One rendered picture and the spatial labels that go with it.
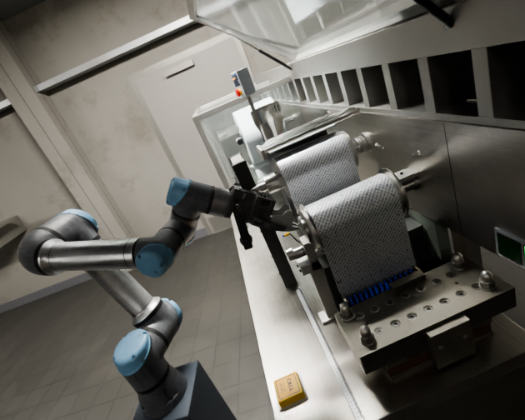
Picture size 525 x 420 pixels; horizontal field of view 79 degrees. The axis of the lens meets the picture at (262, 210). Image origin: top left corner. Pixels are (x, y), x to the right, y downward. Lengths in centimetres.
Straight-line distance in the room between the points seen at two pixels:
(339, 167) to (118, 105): 350
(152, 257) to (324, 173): 60
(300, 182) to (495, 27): 62
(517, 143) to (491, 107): 8
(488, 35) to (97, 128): 414
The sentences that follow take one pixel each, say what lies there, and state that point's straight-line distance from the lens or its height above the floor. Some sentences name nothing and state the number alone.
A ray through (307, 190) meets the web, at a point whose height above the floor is 129.
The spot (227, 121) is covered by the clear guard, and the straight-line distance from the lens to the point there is 177.
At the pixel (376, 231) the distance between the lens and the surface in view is 92.
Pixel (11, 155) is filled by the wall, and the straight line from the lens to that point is 503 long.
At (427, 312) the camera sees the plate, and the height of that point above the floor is 103.
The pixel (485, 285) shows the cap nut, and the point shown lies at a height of 104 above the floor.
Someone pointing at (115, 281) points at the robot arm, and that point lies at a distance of 112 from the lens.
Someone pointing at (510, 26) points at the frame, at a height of 160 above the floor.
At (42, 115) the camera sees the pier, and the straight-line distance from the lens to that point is 442.
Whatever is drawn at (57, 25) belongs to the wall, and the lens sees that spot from 451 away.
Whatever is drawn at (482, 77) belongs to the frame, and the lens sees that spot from 71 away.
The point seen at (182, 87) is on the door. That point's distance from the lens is 402.
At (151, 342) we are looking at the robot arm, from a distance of 110.
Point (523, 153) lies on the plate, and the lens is 70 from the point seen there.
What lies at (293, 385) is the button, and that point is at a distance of 99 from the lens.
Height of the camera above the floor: 168
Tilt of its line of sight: 22 degrees down
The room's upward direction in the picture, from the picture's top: 23 degrees counter-clockwise
